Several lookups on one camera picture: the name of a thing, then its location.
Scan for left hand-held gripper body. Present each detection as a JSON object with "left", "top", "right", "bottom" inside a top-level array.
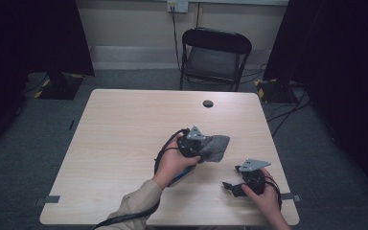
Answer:
[{"left": 176, "top": 125, "right": 214, "bottom": 159}]

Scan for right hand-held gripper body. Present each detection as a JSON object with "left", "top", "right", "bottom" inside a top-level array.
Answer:
[{"left": 238, "top": 158, "right": 272, "bottom": 196}]

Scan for grey terry cloth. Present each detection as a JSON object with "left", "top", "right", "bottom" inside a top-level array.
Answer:
[{"left": 197, "top": 134, "right": 231, "bottom": 164}]

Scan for person's right hand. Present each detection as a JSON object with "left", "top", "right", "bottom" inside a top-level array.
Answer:
[{"left": 241, "top": 168, "right": 284, "bottom": 219}]

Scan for person's left hand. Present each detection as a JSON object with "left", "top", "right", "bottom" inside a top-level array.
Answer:
[{"left": 154, "top": 135, "right": 202, "bottom": 191}]

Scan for grey tape strip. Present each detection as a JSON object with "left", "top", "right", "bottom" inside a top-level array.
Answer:
[
  {"left": 280, "top": 192, "right": 302, "bottom": 203},
  {"left": 34, "top": 195, "right": 61, "bottom": 206}
]

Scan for black stand base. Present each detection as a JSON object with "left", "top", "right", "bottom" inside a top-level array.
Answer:
[
  {"left": 37, "top": 71, "right": 85, "bottom": 101},
  {"left": 254, "top": 78, "right": 297, "bottom": 105}
]

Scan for black folding chair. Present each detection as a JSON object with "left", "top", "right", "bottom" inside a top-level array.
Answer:
[{"left": 179, "top": 27, "right": 253, "bottom": 93}]

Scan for dark curtain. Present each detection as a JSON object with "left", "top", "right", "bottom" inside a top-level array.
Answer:
[
  {"left": 0, "top": 0, "right": 96, "bottom": 161},
  {"left": 263, "top": 0, "right": 368, "bottom": 205}
]

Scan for right hand-held gripper cable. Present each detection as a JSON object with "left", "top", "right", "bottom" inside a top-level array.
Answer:
[{"left": 263, "top": 174, "right": 284, "bottom": 211}]

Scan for black floor cables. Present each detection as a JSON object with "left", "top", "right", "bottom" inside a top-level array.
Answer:
[{"left": 265, "top": 87, "right": 314, "bottom": 139}]

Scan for black wall socket cable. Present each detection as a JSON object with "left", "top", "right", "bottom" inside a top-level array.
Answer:
[{"left": 171, "top": 7, "right": 183, "bottom": 72}]

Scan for white wall socket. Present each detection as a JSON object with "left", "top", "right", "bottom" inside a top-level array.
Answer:
[{"left": 167, "top": 0, "right": 190, "bottom": 14}]

